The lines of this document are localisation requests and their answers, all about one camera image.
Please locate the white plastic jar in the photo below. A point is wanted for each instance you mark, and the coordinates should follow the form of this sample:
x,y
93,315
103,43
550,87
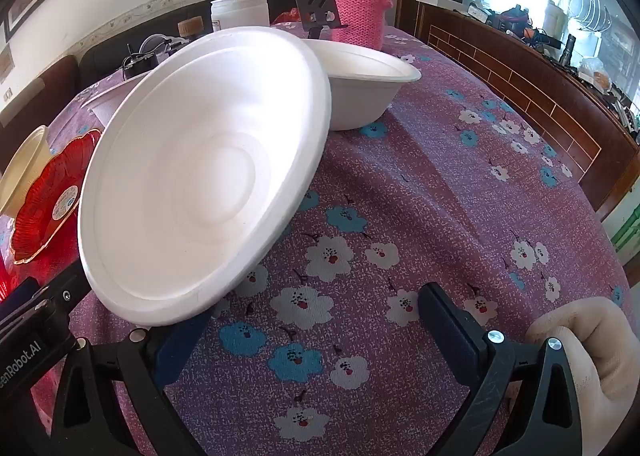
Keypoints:
x,y
226,14

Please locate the red plastic bag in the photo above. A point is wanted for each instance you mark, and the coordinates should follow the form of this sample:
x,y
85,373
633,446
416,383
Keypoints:
x,y
291,16

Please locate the large red scalloped plate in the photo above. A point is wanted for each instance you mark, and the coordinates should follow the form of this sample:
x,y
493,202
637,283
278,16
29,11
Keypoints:
x,y
52,199

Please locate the brown wooden cabinet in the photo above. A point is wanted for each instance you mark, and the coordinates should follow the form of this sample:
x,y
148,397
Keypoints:
x,y
568,115

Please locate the cream plastic bowl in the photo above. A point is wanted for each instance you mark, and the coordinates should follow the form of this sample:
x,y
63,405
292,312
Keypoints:
x,y
24,168

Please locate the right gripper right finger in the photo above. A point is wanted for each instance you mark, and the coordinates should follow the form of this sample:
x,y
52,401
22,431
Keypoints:
x,y
545,418

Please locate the black cylindrical motor device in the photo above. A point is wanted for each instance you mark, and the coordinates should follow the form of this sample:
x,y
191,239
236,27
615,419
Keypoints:
x,y
152,52

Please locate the maroon armchair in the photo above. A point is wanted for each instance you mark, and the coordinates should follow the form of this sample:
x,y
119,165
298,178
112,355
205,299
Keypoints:
x,y
39,103

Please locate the purple floral tablecloth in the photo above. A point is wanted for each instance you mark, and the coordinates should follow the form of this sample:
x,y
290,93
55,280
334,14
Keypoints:
x,y
319,349

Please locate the dark jar with cork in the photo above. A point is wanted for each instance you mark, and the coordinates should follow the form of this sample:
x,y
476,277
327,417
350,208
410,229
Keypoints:
x,y
191,29

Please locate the white foam bowl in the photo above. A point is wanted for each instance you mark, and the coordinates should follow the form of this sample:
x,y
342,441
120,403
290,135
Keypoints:
x,y
199,171
363,81

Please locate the white gloved right hand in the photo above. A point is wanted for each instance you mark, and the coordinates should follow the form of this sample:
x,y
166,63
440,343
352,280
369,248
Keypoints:
x,y
603,353

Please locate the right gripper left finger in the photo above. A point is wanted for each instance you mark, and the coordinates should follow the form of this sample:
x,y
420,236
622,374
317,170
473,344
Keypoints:
x,y
87,418

